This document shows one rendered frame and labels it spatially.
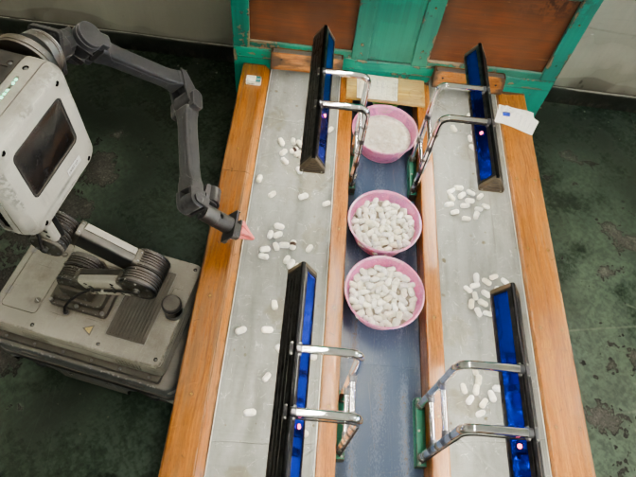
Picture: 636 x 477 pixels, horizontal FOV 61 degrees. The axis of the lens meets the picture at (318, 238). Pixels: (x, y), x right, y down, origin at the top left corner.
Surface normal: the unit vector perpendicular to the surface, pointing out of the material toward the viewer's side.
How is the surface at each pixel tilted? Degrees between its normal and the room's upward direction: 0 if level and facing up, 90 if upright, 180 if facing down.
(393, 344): 0
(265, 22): 90
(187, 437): 0
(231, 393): 0
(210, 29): 90
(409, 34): 90
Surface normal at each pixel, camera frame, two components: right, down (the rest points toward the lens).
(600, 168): 0.08, -0.52
